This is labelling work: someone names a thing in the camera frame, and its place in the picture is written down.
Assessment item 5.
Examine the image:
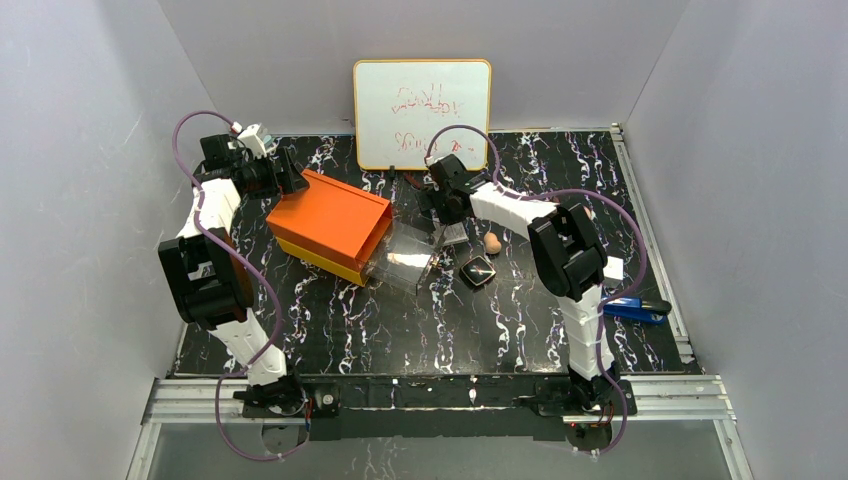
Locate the beige gourd makeup sponge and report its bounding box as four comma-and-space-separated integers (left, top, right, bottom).
483, 232, 503, 255

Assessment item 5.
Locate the orange drawer organizer box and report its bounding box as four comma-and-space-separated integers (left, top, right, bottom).
266, 169, 392, 286

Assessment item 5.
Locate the blue stapler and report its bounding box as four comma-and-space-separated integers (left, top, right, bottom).
603, 297, 672, 325

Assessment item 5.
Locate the white eyeshadow palette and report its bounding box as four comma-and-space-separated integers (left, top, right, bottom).
442, 222, 469, 246

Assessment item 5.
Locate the white cube box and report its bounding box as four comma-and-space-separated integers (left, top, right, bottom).
603, 256, 625, 288

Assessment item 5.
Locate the clear plastic drawer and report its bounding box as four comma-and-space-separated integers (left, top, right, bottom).
365, 222, 445, 295

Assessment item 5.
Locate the yellow-framed whiteboard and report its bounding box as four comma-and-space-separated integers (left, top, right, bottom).
353, 59, 492, 171

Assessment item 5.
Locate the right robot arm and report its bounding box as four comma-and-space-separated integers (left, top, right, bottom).
418, 155, 619, 409

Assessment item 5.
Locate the black square compact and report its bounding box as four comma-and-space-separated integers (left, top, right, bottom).
460, 256, 496, 289

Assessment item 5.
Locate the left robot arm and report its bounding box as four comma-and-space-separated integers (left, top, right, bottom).
158, 124, 309, 409

